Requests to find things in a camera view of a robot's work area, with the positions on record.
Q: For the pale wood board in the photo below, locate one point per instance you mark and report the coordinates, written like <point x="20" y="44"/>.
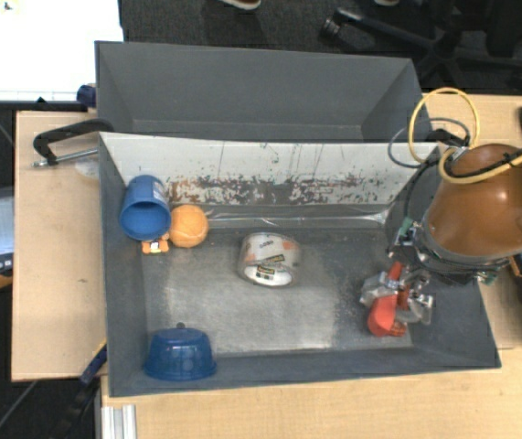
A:
<point x="57" y="254"/>

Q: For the silver tape roll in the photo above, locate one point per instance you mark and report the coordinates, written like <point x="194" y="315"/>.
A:
<point x="269" y="260"/>

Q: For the red plastic object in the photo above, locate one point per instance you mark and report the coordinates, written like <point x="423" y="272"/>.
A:
<point x="381" y="314"/>

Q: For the blue plastic cup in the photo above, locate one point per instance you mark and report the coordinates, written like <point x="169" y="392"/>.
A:
<point x="145" y="213"/>

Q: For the orange ball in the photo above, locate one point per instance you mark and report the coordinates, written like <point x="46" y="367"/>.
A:
<point x="188" y="226"/>

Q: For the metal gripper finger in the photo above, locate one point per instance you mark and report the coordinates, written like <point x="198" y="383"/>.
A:
<point x="376" y="287"/>
<point x="421" y="308"/>

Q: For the grey metal bin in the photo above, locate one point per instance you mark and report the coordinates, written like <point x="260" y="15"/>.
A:
<point x="251" y="309"/>

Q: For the blue plastic bowl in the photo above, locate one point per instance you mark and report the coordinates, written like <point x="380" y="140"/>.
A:
<point x="179" y="354"/>

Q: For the small orange toy figure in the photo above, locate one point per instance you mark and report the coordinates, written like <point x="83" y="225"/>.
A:
<point x="155" y="246"/>

